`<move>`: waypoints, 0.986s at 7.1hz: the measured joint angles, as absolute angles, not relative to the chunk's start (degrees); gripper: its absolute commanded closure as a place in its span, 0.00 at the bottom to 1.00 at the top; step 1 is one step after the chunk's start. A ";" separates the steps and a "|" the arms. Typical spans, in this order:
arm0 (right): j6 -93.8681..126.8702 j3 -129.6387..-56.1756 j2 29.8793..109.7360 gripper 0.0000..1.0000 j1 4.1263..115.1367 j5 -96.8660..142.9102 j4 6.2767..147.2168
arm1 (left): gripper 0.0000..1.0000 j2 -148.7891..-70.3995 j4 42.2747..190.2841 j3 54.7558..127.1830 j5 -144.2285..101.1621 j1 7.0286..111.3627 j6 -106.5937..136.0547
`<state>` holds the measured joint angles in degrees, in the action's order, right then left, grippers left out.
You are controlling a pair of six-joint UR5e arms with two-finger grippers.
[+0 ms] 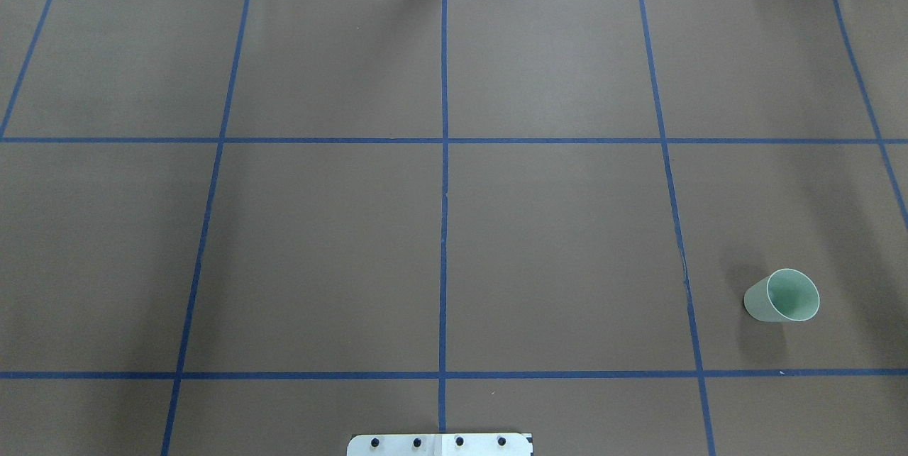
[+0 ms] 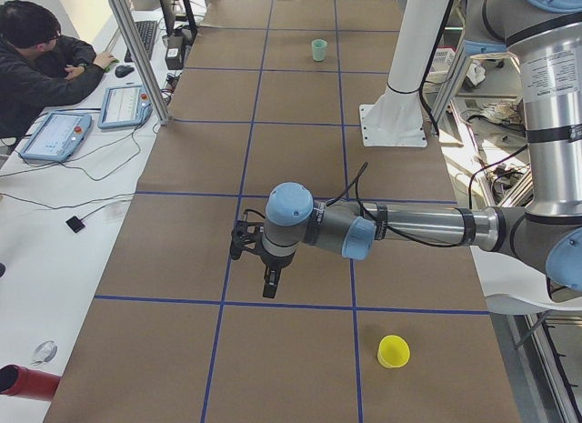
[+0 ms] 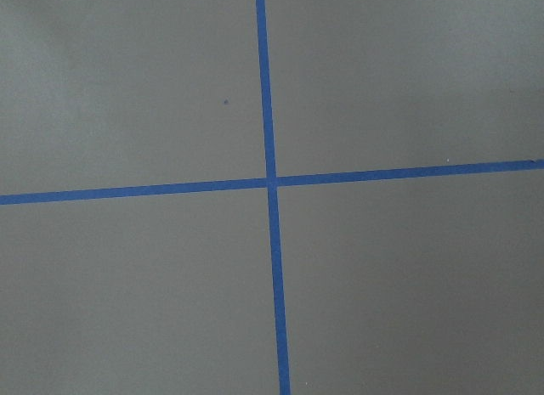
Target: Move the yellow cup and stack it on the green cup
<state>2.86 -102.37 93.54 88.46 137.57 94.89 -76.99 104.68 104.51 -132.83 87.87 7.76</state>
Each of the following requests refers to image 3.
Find horizontal blue tape line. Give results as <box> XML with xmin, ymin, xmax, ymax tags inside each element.
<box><xmin>1</xmin><ymin>159</ymin><xmax>543</xmax><ymax>206</ymax></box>

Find vertical blue tape line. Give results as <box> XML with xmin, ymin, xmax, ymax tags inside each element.
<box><xmin>255</xmin><ymin>0</ymin><xmax>292</xmax><ymax>394</ymax></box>

